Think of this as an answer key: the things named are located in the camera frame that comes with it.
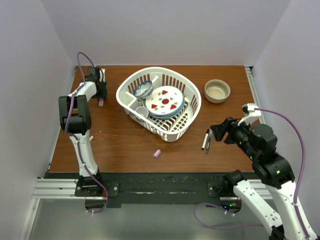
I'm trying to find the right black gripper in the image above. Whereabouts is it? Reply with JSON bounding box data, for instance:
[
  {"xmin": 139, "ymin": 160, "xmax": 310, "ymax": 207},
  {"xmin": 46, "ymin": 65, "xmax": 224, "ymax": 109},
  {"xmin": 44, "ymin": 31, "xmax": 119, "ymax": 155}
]
[{"xmin": 210, "ymin": 115, "xmax": 258, "ymax": 160}]

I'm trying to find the pink highlighter pen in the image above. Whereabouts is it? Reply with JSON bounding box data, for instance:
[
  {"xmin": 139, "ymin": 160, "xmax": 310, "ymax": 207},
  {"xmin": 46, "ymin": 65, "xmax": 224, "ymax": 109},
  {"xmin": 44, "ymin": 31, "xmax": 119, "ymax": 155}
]
[{"xmin": 98, "ymin": 98, "xmax": 104, "ymax": 107}]

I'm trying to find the white pen with black tip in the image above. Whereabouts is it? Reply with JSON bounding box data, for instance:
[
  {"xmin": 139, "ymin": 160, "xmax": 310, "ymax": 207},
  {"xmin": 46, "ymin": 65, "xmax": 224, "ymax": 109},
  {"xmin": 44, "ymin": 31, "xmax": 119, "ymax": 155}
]
[{"xmin": 201, "ymin": 128, "xmax": 210, "ymax": 150}]

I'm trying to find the purple highlighter cap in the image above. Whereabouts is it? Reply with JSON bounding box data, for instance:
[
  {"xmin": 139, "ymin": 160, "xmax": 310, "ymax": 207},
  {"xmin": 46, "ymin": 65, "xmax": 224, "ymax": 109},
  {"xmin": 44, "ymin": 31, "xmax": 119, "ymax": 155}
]
[{"xmin": 153, "ymin": 149, "xmax": 162, "ymax": 158}]

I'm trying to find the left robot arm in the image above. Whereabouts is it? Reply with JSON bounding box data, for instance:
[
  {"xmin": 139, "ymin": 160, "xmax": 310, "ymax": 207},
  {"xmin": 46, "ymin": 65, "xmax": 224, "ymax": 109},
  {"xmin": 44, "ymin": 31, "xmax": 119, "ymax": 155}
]
[{"xmin": 58, "ymin": 66, "xmax": 108, "ymax": 199}]

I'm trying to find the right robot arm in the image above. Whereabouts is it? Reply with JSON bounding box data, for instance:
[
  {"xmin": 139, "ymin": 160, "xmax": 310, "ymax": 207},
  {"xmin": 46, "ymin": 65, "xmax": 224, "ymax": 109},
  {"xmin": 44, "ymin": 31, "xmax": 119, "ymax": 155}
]
[{"xmin": 210, "ymin": 117, "xmax": 320, "ymax": 240}]

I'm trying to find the beige ceramic bowl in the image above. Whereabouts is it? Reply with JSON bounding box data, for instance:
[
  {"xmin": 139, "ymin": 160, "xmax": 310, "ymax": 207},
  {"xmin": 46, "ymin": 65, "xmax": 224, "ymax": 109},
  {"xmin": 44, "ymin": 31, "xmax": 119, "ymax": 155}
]
[{"xmin": 204, "ymin": 79, "xmax": 231, "ymax": 104}]

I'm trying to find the blue white patterned bowl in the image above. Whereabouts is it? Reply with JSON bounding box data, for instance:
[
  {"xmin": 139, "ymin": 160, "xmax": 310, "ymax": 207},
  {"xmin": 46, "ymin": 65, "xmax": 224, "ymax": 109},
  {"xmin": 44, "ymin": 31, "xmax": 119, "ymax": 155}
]
[{"xmin": 133, "ymin": 80, "xmax": 154, "ymax": 100}]

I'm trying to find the small white cup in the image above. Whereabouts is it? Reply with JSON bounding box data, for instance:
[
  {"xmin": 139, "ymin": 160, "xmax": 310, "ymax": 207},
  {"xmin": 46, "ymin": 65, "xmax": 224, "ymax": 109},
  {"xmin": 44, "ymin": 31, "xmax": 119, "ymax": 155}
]
[{"xmin": 135, "ymin": 106, "xmax": 149, "ymax": 118}]

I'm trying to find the white plastic dish basket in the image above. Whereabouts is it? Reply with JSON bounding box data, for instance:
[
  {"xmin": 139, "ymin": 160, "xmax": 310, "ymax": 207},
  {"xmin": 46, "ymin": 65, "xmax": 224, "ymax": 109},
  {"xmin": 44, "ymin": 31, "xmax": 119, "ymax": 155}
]
[{"xmin": 115, "ymin": 67, "xmax": 202, "ymax": 142}]

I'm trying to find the watermelon pattern plate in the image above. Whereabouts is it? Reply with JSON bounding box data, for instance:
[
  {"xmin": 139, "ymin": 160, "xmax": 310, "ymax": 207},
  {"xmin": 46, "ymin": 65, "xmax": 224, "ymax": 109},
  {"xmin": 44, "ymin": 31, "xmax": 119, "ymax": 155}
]
[{"xmin": 144, "ymin": 85, "xmax": 185, "ymax": 116}]

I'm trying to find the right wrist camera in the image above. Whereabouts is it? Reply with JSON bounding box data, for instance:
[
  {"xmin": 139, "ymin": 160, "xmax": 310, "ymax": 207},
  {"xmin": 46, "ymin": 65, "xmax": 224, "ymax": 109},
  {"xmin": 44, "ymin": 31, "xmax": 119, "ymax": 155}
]
[{"xmin": 237, "ymin": 103, "xmax": 262, "ymax": 126}]

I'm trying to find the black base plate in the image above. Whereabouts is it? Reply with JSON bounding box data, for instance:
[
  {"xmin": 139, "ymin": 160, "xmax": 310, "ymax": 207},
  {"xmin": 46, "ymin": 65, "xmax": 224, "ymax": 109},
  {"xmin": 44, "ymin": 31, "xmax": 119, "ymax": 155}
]
[{"xmin": 74, "ymin": 171, "xmax": 266, "ymax": 209}]

